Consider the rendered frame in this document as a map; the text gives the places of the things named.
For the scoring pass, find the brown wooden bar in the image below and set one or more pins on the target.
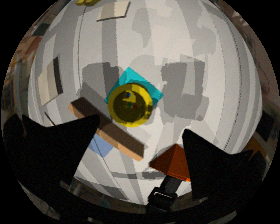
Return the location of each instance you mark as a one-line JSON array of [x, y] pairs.
[[108, 131]]

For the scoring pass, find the yellow rectangular block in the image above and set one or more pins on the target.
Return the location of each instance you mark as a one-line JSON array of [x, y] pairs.
[[87, 2]]

